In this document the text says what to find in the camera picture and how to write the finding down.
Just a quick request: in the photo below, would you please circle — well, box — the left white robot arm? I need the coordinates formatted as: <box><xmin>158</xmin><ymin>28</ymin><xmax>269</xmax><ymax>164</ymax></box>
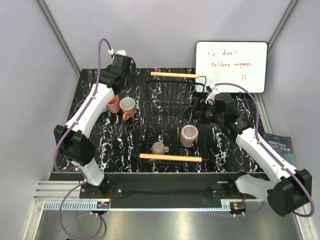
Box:
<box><xmin>53</xmin><ymin>50</ymin><xmax>136</xmax><ymax>198</ymax></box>

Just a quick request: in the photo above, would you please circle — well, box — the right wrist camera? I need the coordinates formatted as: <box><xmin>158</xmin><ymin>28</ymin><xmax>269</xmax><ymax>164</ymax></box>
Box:
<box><xmin>205</xmin><ymin>83</ymin><xmax>220</xmax><ymax>105</ymax></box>

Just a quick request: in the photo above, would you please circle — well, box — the grey cable duct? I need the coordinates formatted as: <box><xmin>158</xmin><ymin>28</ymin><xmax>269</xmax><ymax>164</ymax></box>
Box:
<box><xmin>44</xmin><ymin>200</ymin><xmax>110</xmax><ymax>211</ymax></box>

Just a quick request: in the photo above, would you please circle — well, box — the purple mug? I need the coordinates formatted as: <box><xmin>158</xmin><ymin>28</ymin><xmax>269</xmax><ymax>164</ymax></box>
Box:
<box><xmin>180</xmin><ymin>124</ymin><xmax>199</xmax><ymax>148</ymax></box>

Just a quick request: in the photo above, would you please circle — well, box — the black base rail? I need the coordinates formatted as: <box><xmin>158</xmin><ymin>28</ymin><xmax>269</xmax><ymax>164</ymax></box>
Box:
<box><xmin>79</xmin><ymin>172</ymin><xmax>243</xmax><ymax>210</ymax></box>

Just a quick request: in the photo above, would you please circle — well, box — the orange floral mug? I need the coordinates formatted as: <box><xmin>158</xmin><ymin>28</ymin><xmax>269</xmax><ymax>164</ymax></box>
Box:
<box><xmin>119</xmin><ymin>97</ymin><xmax>136</xmax><ymax>121</ymax></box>

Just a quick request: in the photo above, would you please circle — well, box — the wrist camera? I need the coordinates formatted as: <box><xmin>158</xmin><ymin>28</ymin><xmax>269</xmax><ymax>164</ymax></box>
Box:
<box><xmin>205</xmin><ymin>83</ymin><xmax>220</xmax><ymax>105</ymax></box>
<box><xmin>107</xmin><ymin>48</ymin><xmax>127</xmax><ymax>58</ymax></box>

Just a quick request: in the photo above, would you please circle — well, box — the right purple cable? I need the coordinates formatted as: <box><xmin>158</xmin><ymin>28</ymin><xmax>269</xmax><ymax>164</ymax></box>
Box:
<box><xmin>204</xmin><ymin>82</ymin><xmax>316</xmax><ymax>218</ymax></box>

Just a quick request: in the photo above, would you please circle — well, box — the grey small mug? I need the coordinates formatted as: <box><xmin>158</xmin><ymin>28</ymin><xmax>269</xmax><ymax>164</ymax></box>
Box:
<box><xmin>151</xmin><ymin>141</ymin><xmax>170</xmax><ymax>155</ymax></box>

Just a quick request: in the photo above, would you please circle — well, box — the black wire dish rack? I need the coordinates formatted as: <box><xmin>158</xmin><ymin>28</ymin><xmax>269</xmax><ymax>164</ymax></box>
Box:
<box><xmin>133</xmin><ymin>72</ymin><xmax>209</xmax><ymax>165</ymax></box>

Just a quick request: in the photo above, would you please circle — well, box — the pink cup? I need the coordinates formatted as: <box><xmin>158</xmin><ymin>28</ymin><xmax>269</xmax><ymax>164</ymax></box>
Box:
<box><xmin>106</xmin><ymin>94</ymin><xmax>121</xmax><ymax>114</ymax></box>

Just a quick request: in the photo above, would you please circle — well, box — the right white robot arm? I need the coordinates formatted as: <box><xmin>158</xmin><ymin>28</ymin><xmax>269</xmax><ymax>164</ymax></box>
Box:
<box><xmin>191</xmin><ymin>93</ymin><xmax>315</xmax><ymax>218</ymax></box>

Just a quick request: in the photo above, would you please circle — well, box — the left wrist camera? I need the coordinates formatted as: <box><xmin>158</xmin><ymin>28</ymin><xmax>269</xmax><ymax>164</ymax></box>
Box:
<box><xmin>107</xmin><ymin>48</ymin><xmax>127</xmax><ymax>58</ymax></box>

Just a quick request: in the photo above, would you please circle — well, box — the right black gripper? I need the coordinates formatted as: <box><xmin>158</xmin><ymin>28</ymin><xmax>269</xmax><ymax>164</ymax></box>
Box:
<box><xmin>179</xmin><ymin>97</ymin><xmax>224</xmax><ymax>125</ymax></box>

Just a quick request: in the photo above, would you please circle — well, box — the white whiteboard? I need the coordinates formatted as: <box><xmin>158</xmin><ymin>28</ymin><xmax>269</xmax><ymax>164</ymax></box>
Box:
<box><xmin>195</xmin><ymin>41</ymin><xmax>268</xmax><ymax>94</ymax></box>

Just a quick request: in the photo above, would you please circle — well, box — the blue book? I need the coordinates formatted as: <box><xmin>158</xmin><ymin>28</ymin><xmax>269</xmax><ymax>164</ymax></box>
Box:
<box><xmin>263</xmin><ymin>133</ymin><xmax>295</xmax><ymax>165</ymax></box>

